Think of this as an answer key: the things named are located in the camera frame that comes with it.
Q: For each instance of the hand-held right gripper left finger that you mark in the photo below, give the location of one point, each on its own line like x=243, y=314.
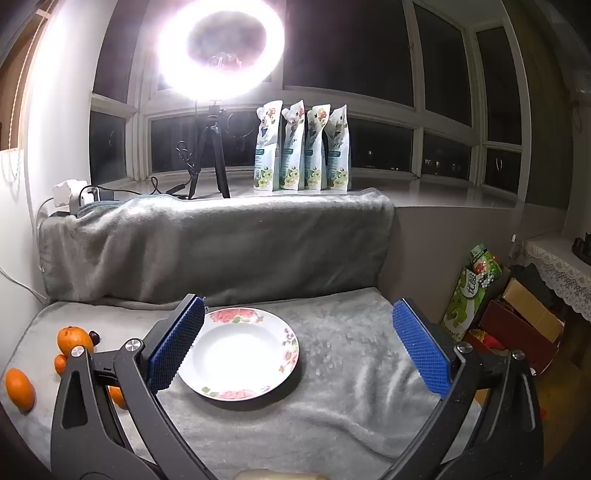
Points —
x=178, y=344

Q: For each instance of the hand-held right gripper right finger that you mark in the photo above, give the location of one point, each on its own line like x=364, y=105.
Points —
x=422, y=353

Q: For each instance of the floral rim white plate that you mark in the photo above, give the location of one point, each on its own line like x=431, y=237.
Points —
x=240, y=355

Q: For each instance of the medium orange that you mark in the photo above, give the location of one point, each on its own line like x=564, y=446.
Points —
x=20, y=389
x=118, y=398

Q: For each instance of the large speckled orange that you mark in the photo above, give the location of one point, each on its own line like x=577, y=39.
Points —
x=71, y=339

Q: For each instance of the green white plastic bag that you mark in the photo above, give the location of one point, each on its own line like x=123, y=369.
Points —
x=464, y=307

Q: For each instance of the dark purple plum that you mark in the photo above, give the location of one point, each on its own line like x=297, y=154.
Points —
x=95, y=337

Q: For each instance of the flat grey fleece mat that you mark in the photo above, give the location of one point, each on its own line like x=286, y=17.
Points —
x=351, y=397

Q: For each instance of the dark red cardboard box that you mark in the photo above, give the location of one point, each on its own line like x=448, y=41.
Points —
x=512, y=339

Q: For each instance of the draped grey fleece blanket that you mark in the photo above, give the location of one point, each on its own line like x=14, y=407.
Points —
x=221, y=244

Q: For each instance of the green snack bag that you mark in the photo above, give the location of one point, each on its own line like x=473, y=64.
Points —
x=487, y=265

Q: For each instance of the brown cardboard box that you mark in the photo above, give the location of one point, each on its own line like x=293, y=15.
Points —
x=531, y=309

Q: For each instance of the small orange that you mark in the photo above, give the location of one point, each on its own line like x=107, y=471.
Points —
x=60, y=364

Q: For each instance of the white lace tablecloth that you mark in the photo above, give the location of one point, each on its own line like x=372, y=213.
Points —
x=561, y=272

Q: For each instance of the black power adapter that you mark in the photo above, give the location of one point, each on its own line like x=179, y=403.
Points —
x=104, y=194

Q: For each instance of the black tripod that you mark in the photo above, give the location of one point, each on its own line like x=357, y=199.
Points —
x=221, y=161

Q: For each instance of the white power strip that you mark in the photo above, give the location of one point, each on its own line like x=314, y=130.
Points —
x=64, y=194

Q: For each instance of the dark object on tablecloth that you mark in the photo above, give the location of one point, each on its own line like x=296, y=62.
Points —
x=582, y=249

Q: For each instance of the floral white standing pouch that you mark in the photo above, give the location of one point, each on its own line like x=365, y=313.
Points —
x=316, y=157
x=268, y=152
x=337, y=157
x=292, y=157

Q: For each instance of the white window frame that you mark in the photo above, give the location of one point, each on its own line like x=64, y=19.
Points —
x=418, y=124

